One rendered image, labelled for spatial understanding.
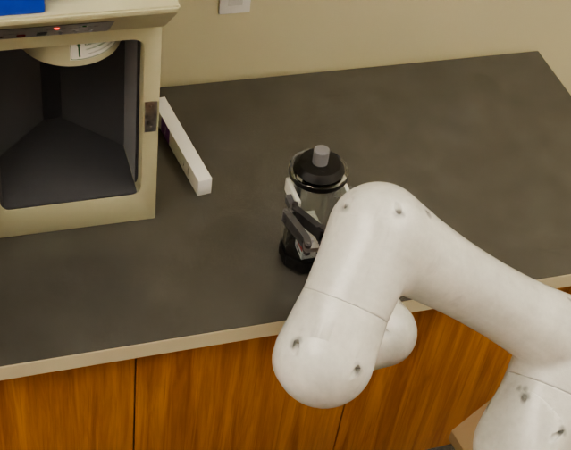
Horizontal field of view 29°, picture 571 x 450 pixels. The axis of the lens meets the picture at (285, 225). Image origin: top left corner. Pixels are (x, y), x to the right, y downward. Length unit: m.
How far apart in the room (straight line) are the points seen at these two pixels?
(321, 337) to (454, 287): 0.20
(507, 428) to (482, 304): 0.22
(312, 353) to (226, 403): 0.96
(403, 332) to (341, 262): 0.46
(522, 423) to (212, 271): 0.75
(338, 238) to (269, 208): 0.91
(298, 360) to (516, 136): 1.33
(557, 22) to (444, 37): 0.30
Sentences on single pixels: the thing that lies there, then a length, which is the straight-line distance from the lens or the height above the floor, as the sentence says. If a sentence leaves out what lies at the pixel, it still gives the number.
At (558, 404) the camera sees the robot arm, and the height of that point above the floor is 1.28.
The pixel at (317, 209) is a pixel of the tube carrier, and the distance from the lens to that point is 1.96.
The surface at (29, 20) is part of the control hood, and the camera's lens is 1.68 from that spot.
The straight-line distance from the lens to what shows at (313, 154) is 1.94.
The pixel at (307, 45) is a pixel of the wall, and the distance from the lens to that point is 2.54.
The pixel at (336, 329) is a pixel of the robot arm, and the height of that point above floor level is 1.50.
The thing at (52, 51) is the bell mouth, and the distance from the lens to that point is 1.90.
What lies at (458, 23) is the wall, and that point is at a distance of 2.67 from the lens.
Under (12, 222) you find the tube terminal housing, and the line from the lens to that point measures 2.10.
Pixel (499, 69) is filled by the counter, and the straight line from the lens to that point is 2.70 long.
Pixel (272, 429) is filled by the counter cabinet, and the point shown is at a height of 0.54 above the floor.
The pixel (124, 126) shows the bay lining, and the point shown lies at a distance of 2.16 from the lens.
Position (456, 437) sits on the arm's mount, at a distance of 1.88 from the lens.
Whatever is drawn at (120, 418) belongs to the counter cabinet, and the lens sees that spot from 2.17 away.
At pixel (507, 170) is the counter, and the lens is 2.41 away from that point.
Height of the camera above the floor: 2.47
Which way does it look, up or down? 45 degrees down
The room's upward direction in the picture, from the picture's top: 9 degrees clockwise
